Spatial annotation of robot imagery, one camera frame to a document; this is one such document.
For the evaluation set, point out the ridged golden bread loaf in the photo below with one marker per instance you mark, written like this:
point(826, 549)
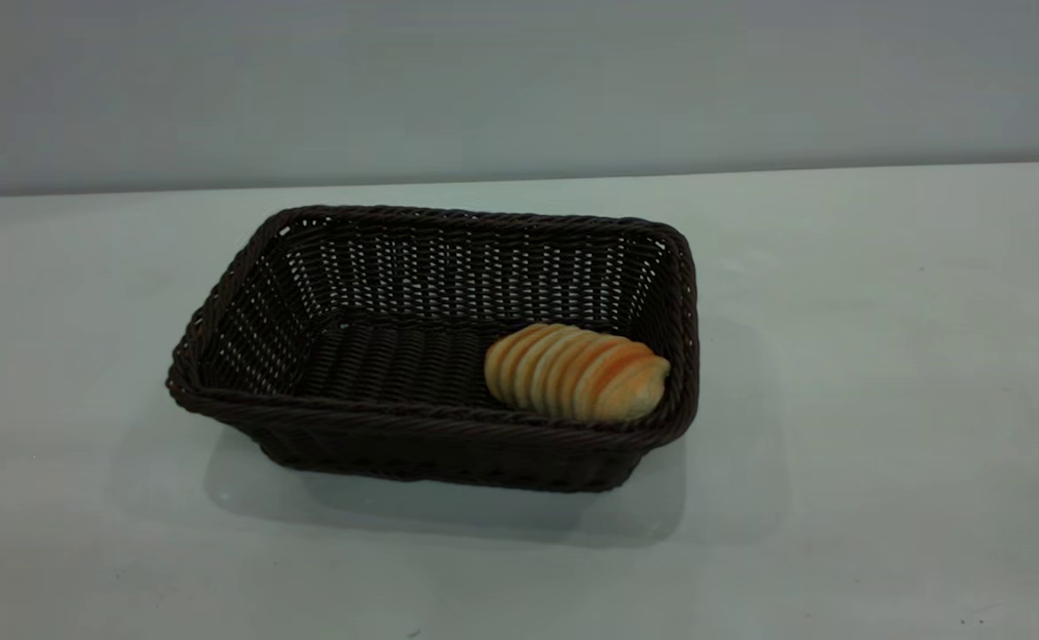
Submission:
point(577, 373)

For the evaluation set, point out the black woven wicker basket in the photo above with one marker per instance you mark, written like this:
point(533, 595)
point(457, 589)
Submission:
point(395, 356)

